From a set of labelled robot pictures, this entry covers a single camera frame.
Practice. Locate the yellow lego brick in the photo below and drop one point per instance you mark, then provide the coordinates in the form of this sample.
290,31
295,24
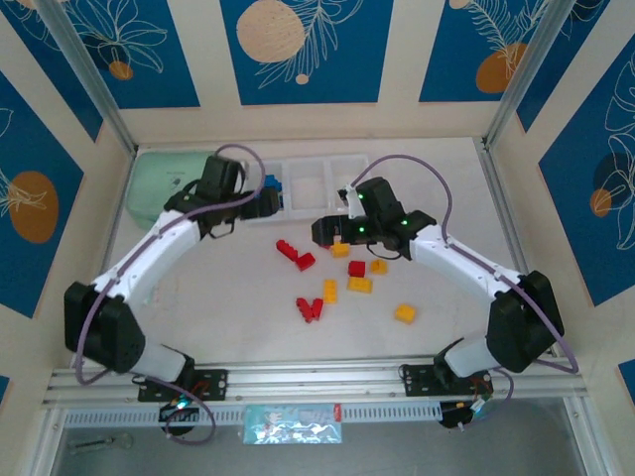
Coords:
359,284
330,291
405,313
339,250
378,267

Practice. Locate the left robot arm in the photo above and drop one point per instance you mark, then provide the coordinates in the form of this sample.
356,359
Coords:
149,248

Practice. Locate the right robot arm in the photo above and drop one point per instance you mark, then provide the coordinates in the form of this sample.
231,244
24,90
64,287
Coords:
456,258

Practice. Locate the mint green zipper pouch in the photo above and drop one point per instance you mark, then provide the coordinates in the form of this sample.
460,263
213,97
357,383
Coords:
159,183

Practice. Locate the printed plastic packet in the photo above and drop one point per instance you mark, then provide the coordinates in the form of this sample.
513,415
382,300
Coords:
292,424

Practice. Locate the black electronics hub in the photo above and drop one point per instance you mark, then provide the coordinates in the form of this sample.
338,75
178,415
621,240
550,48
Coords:
461,414
176,409

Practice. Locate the aluminium side rail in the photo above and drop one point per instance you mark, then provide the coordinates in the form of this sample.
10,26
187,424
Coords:
501,198

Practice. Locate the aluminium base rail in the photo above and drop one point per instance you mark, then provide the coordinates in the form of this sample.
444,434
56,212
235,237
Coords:
317,379

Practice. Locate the aluminium frame post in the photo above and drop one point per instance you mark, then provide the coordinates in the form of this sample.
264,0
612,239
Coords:
84,64
526,64

